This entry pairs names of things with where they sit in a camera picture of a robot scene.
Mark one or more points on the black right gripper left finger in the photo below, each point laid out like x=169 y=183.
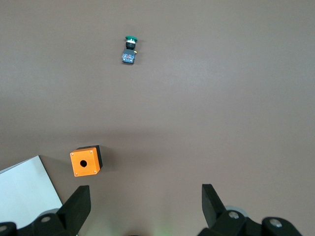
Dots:
x=71 y=211

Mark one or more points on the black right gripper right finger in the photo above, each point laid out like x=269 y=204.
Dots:
x=214 y=211

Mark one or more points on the white drawer cabinet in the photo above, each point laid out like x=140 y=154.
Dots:
x=22 y=189

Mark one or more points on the green mushroom push button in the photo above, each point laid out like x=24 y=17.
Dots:
x=128 y=57

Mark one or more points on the orange button enclosure box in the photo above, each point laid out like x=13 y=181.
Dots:
x=91 y=157

